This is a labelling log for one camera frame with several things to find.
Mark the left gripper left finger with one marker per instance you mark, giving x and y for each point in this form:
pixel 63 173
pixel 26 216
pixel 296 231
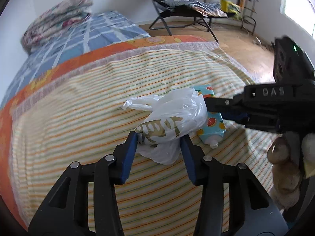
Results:
pixel 124 155

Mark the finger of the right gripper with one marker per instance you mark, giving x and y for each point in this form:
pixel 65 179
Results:
pixel 233 105
pixel 239 118

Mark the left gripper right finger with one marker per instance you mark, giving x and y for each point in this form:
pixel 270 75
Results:
pixel 193 158

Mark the white plastic bag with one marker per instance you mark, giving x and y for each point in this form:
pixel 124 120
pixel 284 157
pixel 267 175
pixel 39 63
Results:
pixel 172 116

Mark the person's right hand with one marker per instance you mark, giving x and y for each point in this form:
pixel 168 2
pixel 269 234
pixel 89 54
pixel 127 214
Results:
pixel 292 160

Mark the yellow striped towel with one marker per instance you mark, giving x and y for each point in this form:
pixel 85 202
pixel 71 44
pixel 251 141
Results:
pixel 155 200

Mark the black clothes drying rack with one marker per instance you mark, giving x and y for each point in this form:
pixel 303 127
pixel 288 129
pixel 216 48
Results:
pixel 248 22

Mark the striped clothes on chair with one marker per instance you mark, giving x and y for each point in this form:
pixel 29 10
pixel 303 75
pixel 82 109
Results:
pixel 206 9

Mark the yellow green crate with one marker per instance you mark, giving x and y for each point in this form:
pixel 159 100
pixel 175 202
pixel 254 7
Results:
pixel 229 7

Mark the grey plaid blanket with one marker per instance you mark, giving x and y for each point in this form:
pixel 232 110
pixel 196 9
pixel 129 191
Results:
pixel 84 96

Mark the black folding chair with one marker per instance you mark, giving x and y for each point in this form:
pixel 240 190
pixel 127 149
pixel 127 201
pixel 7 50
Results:
pixel 165 11

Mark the orange floral bedsheet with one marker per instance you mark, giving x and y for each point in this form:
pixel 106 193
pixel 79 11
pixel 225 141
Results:
pixel 42 86

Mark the blue checked mattress sheet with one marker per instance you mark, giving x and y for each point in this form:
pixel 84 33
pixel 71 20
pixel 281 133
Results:
pixel 102 29

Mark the folded floral quilt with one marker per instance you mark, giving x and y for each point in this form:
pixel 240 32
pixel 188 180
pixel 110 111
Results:
pixel 55 21

